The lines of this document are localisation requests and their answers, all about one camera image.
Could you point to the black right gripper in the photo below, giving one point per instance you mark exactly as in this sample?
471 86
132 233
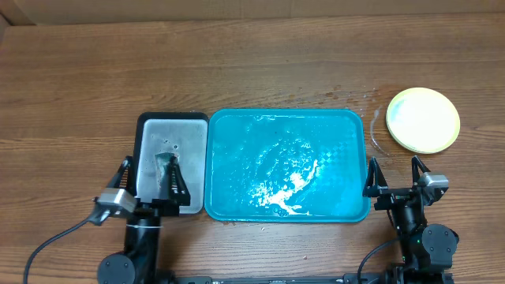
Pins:
398 196

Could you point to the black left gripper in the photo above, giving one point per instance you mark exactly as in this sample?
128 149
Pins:
166 207

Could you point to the yellow plate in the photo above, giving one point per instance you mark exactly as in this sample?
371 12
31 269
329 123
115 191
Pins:
423 120

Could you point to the pink green scrub sponge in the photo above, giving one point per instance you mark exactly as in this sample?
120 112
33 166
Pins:
162 164

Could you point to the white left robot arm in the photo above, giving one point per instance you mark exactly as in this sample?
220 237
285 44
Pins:
137 262

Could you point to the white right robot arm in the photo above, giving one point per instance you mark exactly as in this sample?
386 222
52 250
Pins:
427 250

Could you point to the black metal wash tray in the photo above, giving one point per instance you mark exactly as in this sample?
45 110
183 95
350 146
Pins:
185 135

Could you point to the teal plastic serving tray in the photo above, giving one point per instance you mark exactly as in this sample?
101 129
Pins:
286 165

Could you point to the brown cardboard backboard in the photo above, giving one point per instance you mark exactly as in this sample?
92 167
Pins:
52 12

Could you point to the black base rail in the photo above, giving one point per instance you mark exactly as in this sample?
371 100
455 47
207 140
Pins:
169 277

